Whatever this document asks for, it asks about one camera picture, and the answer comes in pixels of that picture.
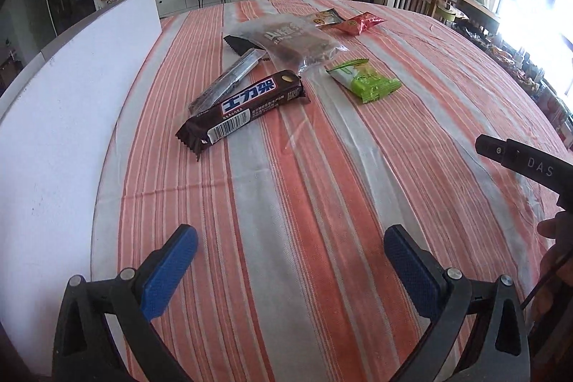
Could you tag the black serrated snack packet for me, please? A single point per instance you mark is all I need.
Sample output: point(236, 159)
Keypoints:
point(237, 43)

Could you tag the brown chocolate bar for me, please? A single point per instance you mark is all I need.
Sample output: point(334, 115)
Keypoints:
point(250, 104)

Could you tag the person's right hand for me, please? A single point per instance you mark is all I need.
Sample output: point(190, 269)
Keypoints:
point(559, 230)

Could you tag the white box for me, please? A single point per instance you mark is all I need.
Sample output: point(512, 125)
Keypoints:
point(67, 118)

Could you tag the row of jars and bottles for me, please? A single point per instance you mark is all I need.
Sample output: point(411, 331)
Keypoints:
point(528, 64)

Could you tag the wooden side table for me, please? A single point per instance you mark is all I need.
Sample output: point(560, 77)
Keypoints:
point(470, 4)

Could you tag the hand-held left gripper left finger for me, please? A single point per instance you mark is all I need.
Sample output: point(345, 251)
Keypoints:
point(168, 274)

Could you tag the orange striped tablecloth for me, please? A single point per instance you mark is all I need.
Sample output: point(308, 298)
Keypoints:
point(335, 185)

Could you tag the long clear sausage packet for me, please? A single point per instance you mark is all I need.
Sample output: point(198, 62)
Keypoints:
point(324, 18)

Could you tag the clear bag of brown biscuits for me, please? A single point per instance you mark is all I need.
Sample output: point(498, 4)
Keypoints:
point(295, 42)

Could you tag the red snack packet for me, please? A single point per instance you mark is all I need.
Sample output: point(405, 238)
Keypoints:
point(358, 24)

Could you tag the green snack packet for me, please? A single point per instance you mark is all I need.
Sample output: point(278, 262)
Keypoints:
point(367, 80)

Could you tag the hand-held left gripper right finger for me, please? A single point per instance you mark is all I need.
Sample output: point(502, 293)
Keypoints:
point(412, 274)

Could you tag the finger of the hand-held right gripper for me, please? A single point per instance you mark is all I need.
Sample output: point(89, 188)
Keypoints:
point(515, 158)

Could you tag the black silver stick packet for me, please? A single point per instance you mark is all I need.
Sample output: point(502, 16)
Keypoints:
point(228, 80)

